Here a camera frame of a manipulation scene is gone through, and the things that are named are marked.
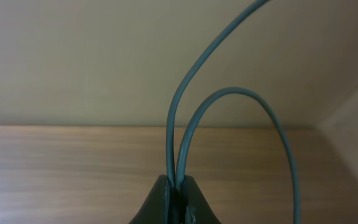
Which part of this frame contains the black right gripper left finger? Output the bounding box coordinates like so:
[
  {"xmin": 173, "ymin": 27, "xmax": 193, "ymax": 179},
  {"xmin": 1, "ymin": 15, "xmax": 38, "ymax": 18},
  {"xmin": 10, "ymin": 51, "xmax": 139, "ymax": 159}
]
[{"xmin": 129, "ymin": 175, "xmax": 171, "ymax": 224}]

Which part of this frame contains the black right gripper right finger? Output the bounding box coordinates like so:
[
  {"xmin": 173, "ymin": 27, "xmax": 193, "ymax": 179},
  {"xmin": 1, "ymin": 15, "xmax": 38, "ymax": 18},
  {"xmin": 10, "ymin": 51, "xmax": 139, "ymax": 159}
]
[{"xmin": 182, "ymin": 175, "xmax": 221, "ymax": 224}]

